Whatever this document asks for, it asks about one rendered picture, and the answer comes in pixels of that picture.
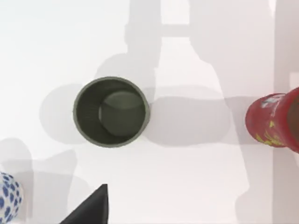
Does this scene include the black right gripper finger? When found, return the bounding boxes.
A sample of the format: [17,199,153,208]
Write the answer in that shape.
[58,183,110,224]

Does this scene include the white and blue spotted cup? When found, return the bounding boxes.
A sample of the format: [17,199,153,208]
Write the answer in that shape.
[0,172,24,224]

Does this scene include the dark green cup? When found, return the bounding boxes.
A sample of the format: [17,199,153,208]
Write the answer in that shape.
[72,76,150,148]

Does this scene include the red patterned cup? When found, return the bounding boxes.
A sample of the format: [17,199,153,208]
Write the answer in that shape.
[245,86,299,154]

